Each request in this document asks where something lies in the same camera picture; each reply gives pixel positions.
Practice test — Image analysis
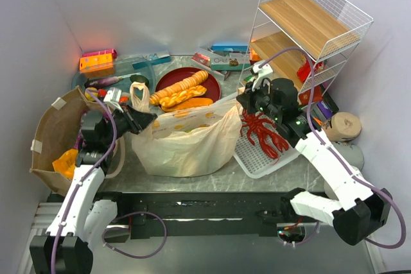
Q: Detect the orange plastic grocery bag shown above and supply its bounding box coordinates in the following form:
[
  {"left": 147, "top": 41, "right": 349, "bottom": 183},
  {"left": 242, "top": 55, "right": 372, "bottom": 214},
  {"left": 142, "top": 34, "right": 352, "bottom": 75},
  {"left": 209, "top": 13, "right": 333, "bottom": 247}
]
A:
[{"left": 132, "top": 95, "right": 242, "bottom": 178}]

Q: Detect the brown paper grocery bag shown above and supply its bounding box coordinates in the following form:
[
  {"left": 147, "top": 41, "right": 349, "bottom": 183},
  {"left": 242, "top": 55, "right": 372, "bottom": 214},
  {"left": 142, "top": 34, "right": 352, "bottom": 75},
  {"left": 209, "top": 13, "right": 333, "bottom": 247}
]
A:
[{"left": 30, "top": 87, "right": 103, "bottom": 196}]

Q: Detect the yellow orange chips bag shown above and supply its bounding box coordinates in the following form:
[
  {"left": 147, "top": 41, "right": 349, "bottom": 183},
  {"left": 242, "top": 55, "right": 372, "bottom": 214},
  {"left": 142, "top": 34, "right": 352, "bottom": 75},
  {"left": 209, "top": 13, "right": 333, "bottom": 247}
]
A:
[{"left": 52, "top": 149, "right": 78, "bottom": 180}]

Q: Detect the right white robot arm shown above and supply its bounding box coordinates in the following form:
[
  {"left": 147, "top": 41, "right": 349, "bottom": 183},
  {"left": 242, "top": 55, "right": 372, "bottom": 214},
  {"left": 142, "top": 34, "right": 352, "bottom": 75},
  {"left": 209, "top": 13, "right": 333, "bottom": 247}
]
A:
[{"left": 236, "top": 78, "right": 393, "bottom": 246}]

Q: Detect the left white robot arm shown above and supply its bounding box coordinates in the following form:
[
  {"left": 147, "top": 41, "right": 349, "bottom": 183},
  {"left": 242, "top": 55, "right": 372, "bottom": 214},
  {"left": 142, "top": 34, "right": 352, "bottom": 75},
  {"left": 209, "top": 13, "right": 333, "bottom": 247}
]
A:
[{"left": 30, "top": 104, "right": 157, "bottom": 273}]

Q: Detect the red toy lobster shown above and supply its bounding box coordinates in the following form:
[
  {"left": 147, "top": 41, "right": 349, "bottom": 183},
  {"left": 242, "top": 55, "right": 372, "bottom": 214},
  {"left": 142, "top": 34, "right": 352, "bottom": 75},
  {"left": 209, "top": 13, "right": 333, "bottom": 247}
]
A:
[{"left": 240, "top": 109, "right": 290, "bottom": 160}]

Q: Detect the dark green avocado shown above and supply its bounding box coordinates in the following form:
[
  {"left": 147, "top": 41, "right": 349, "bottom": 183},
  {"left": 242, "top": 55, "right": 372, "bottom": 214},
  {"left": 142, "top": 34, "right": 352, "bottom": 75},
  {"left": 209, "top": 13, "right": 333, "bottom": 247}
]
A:
[{"left": 130, "top": 74, "right": 150, "bottom": 87}]

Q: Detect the red box bottom shelf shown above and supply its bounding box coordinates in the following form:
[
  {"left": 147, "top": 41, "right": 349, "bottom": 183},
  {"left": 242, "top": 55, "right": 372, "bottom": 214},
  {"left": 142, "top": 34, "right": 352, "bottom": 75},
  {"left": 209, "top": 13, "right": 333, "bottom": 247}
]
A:
[{"left": 299, "top": 85, "right": 322, "bottom": 105}]

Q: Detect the braided yellow bread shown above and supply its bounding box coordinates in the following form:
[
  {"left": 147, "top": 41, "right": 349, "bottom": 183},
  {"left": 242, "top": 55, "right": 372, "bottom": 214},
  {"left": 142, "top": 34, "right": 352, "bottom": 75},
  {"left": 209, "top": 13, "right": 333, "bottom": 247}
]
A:
[{"left": 159, "top": 85, "right": 207, "bottom": 108}]

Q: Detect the teal cat picture box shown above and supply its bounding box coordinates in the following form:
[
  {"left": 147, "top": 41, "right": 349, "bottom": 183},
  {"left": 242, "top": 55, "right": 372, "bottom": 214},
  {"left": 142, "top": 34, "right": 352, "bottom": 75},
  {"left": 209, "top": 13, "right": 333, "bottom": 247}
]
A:
[{"left": 210, "top": 53, "right": 250, "bottom": 71}]

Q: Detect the red round plate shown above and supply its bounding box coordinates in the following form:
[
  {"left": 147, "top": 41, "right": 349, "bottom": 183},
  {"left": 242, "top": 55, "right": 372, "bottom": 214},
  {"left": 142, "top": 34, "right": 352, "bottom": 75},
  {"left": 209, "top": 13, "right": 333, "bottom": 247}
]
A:
[{"left": 155, "top": 67, "right": 221, "bottom": 102}]

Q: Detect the yellow lemon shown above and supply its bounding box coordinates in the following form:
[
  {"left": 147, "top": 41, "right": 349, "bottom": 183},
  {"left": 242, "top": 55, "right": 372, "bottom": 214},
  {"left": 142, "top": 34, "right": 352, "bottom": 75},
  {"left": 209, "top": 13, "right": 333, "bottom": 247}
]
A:
[{"left": 84, "top": 87, "right": 98, "bottom": 101}]

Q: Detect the red snack packet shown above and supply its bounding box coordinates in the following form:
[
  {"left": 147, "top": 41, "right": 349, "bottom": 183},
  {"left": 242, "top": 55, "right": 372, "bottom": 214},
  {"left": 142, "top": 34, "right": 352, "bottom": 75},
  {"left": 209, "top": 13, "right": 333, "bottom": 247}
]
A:
[{"left": 297, "top": 55, "right": 324, "bottom": 83}]

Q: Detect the blue transparent bowl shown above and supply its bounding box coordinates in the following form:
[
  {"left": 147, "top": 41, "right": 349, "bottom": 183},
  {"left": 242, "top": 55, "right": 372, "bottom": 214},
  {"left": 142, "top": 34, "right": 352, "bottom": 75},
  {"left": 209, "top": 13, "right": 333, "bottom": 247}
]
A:
[{"left": 71, "top": 57, "right": 157, "bottom": 92}]

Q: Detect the purple eggplant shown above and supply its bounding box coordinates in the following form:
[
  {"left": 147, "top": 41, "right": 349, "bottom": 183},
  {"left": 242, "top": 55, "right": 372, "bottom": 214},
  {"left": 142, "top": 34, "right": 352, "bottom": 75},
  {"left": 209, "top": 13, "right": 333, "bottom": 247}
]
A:
[{"left": 84, "top": 76, "right": 123, "bottom": 89}]

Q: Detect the white plastic basket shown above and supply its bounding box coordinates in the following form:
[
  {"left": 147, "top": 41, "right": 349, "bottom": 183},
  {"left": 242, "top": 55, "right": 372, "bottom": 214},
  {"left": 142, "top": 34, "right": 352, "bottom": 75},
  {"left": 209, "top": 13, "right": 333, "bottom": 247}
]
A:
[{"left": 233, "top": 126, "right": 299, "bottom": 179}]

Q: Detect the orange box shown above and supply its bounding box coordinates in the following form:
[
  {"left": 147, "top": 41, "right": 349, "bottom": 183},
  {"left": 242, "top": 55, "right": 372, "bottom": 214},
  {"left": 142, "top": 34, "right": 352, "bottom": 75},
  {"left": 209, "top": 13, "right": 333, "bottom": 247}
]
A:
[{"left": 79, "top": 53, "right": 115, "bottom": 78}]

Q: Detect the teal white box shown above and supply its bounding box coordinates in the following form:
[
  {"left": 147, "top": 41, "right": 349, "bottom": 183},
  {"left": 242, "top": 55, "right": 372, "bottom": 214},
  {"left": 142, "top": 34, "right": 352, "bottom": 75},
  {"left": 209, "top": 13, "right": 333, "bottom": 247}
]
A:
[{"left": 132, "top": 51, "right": 171, "bottom": 69}]

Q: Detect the orange flat bread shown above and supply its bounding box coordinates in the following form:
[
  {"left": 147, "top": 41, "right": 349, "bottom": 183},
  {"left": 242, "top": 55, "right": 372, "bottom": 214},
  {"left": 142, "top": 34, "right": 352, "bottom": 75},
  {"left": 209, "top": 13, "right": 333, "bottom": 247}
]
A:
[{"left": 161, "top": 97, "right": 214, "bottom": 112}]

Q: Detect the long orange bread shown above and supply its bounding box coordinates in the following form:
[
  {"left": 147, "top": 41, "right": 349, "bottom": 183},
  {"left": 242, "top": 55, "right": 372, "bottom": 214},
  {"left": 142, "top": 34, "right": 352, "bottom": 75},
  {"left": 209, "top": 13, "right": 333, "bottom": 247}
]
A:
[{"left": 150, "top": 70, "right": 209, "bottom": 105}]

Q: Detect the purple pouch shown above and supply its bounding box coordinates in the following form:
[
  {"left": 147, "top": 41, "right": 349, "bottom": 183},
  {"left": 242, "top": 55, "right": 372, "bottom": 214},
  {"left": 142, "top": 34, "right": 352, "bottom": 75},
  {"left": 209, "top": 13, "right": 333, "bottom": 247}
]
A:
[{"left": 317, "top": 100, "right": 339, "bottom": 119}]

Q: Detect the blue box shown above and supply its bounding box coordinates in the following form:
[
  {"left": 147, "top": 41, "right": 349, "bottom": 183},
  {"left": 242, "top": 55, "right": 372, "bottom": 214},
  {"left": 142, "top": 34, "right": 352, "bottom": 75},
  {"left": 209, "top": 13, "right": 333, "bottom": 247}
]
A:
[{"left": 211, "top": 44, "right": 248, "bottom": 53}]

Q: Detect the pink box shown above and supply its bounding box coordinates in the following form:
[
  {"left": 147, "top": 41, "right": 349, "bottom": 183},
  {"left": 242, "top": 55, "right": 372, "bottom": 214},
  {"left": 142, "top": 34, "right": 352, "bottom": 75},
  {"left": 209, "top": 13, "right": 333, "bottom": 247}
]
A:
[{"left": 82, "top": 49, "right": 118, "bottom": 59}]

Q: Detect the red white box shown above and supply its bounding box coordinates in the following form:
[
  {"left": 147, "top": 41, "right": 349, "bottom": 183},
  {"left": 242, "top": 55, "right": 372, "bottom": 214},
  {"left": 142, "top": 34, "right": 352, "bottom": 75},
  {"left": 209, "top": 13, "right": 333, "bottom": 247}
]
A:
[{"left": 191, "top": 53, "right": 225, "bottom": 81}]

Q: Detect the grey paper roll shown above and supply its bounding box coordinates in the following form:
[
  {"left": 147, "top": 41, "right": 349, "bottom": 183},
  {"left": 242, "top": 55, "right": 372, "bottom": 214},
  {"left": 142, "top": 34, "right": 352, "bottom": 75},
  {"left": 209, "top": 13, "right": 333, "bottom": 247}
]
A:
[{"left": 332, "top": 142, "right": 365, "bottom": 171}]

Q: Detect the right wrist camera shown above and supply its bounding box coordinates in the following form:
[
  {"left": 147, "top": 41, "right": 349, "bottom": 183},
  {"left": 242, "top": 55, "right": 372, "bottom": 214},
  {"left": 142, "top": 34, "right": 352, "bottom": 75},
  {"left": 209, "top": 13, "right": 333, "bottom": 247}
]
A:
[{"left": 250, "top": 60, "right": 273, "bottom": 92}]

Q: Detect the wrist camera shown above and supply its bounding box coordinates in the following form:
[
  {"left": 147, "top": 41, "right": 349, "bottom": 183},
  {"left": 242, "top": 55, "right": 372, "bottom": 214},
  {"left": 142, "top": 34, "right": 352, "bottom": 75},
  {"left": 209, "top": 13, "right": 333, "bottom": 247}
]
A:
[
  {"left": 103, "top": 87, "right": 124, "bottom": 113},
  {"left": 250, "top": 60, "right": 273, "bottom": 92}
]

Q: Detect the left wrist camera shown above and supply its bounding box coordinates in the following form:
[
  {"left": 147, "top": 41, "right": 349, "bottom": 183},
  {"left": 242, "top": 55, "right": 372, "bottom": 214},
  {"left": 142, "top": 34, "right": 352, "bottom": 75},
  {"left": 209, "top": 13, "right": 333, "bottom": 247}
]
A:
[{"left": 103, "top": 87, "right": 124, "bottom": 113}]

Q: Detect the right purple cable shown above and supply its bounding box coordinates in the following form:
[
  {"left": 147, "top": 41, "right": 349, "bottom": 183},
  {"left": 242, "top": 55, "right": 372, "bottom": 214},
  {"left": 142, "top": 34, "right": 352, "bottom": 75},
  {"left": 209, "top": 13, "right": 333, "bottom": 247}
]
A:
[{"left": 256, "top": 46, "right": 407, "bottom": 250}]

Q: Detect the purple cable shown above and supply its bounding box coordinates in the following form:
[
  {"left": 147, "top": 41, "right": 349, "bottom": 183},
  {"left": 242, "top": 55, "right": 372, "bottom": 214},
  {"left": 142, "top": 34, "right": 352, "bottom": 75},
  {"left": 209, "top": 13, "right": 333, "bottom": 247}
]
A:
[
  {"left": 49, "top": 87, "right": 118, "bottom": 274},
  {"left": 256, "top": 46, "right": 407, "bottom": 250}
]

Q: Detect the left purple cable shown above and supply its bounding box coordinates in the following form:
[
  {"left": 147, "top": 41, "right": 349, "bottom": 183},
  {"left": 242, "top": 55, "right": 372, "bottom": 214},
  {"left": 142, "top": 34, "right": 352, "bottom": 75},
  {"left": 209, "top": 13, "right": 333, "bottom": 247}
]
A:
[{"left": 49, "top": 87, "right": 118, "bottom": 274}]

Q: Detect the white wire shelf rack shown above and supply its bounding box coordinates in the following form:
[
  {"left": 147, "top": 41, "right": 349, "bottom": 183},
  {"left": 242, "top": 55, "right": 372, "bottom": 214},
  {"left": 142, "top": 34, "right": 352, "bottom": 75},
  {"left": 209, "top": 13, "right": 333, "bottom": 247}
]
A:
[{"left": 247, "top": 0, "right": 374, "bottom": 94}]

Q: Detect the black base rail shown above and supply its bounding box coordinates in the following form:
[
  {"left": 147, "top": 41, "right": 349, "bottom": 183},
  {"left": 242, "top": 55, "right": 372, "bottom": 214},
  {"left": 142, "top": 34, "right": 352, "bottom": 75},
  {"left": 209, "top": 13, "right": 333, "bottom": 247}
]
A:
[{"left": 48, "top": 190, "right": 328, "bottom": 241}]

